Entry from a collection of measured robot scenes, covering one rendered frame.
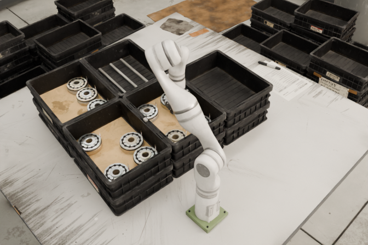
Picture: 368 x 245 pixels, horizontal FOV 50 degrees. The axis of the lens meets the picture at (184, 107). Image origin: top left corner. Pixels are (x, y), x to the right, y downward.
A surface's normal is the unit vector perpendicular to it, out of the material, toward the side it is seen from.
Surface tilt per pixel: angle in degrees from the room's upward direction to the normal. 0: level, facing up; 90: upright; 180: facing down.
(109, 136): 0
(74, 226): 0
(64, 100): 0
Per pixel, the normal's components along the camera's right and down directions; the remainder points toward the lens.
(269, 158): -0.03, -0.73
